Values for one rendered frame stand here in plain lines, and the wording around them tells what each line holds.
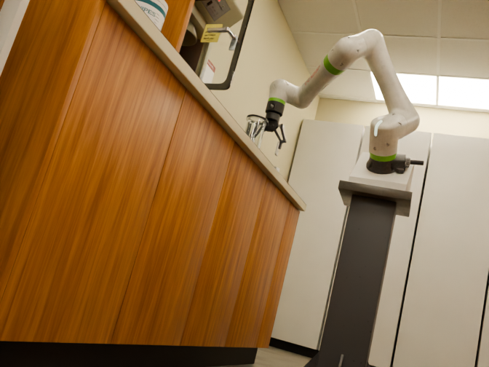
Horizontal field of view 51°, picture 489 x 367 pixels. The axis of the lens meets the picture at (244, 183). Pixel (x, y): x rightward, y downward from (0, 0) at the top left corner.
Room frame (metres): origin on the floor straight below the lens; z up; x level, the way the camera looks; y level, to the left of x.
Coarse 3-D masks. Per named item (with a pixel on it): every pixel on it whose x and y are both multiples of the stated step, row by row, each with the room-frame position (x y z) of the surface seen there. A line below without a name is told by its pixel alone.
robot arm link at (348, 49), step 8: (344, 40) 2.11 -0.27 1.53; (352, 40) 2.11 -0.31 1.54; (360, 40) 2.13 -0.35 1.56; (336, 48) 2.14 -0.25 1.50; (344, 48) 2.11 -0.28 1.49; (352, 48) 2.11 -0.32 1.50; (360, 48) 2.13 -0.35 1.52; (328, 56) 2.21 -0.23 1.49; (336, 56) 2.16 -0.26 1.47; (344, 56) 2.13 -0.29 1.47; (352, 56) 2.13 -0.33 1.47; (360, 56) 2.16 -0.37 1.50; (328, 64) 2.22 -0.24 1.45; (336, 64) 2.19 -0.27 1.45; (344, 64) 2.18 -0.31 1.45; (336, 72) 2.24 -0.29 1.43
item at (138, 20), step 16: (112, 0) 1.12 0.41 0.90; (128, 0) 1.14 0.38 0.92; (128, 16) 1.18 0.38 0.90; (144, 16) 1.21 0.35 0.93; (144, 32) 1.24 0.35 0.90; (160, 32) 1.29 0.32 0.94; (160, 48) 1.31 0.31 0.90; (176, 64) 1.40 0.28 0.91; (192, 80) 1.50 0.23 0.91; (208, 96) 1.61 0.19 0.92; (224, 112) 1.74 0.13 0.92; (224, 128) 1.85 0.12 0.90; (240, 128) 1.90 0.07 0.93; (240, 144) 1.99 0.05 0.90; (256, 160) 2.17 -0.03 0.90; (272, 176) 2.37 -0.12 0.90; (288, 192) 2.62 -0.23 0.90; (304, 208) 2.96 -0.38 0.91
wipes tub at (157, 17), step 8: (136, 0) 1.35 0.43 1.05; (144, 0) 1.35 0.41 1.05; (152, 0) 1.36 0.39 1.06; (160, 0) 1.38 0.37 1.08; (144, 8) 1.36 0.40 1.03; (152, 8) 1.37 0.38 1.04; (160, 8) 1.38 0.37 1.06; (152, 16) 1.37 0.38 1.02; (160, 16) 1.39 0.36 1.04; (160, 24) 1.40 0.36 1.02
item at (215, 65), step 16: (208, 0) 1.79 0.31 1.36; (224, 0) 1.75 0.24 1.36; (240, 0) 1.72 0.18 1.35; (192, 16) 1.82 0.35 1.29; (208, 16) 1.78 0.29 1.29; (224, 16) 1.74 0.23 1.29; (240, 16) 1.71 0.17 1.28; (192, 32) 1.80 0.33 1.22; (240, 32) 1.70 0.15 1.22; (192, 48) 1.79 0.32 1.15; (208, 48) 1.76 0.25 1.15; (224, 48) 1.72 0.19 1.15; (240, 48) 1.69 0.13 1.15; (192, 64) 1.78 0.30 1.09; (208, 64) 1.75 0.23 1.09; (224, 64) 1.71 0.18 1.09; (208, 80) 1.73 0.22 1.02; (224, 80) 1.70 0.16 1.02
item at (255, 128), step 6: (252, 114) 2.34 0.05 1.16; (252, 120) 2.35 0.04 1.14; (258, 120) 2.34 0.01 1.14; (264, 120) 2.35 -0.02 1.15; (246, 126) 2.37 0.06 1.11; (252, 126) 2.34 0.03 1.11; (258, 126) 2.34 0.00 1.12; (264, 126) 2.37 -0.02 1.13; (246, 132) 2.36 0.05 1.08; (252, 132) 2.34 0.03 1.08; (258, 132) 2.35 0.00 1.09; (252, 138) 2.34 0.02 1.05; (258, 138) 2.35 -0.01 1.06; (258, 144) 2.36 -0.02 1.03
